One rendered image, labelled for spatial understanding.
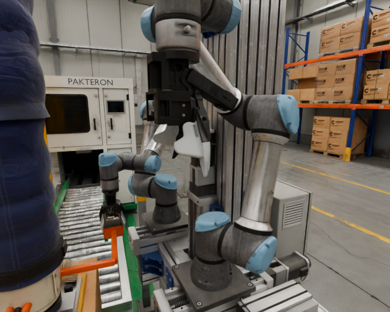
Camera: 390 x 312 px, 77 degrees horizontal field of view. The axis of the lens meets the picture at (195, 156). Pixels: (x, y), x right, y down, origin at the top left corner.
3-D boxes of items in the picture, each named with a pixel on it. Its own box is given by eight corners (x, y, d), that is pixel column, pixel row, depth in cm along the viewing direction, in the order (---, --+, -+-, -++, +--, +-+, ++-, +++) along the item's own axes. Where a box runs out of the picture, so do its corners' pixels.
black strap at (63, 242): (-6, 247, 81) (-8, 236, 80) (71, 234, 88) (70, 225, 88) (-45, 297, 60) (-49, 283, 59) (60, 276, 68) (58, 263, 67)
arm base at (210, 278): (218, 257, 97) (219, 234, 95) (241, 282, 83) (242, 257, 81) (183, 268, 91) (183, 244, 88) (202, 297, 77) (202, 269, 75)
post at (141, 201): (142, 303, 204) (135, 190, 183) (150, 301, 207) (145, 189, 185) (143, 309, 198) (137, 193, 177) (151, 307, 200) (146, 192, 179)
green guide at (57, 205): (60, 186, 322) (59, 180, 321) (69, 186, 326) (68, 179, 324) (25, 256, 176) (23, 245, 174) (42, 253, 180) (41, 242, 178)
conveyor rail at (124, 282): (110, 191, 347) (109, 179, 343) (114, 190, 349) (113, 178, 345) (124, 330, 136) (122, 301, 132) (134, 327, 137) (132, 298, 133)
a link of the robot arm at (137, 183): (148, 199, 123) (164, 96, 131) (123, 195, 128) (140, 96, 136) (159, 199, 134) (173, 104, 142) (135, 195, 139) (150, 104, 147)
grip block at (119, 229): (104, 229, 115) (103, 220, 114) (122, 226, 118) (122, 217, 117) (103, 239, 108) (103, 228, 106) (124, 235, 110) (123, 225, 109)
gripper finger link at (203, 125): (194, 151, 41) (182, 108, 44) (203, 150, 42) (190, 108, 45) (204, 137, 37) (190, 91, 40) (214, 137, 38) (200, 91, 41)
